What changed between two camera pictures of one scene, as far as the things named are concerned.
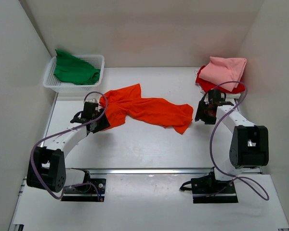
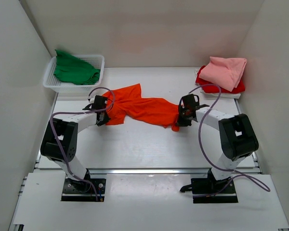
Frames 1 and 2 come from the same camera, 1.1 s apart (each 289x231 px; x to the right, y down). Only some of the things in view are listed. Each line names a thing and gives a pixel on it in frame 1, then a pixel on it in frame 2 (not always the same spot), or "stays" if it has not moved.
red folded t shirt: (208, 86) stays
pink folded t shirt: (225, 70) stays
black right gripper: (202, 105) to (181, 123)
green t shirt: (74, 70) stays
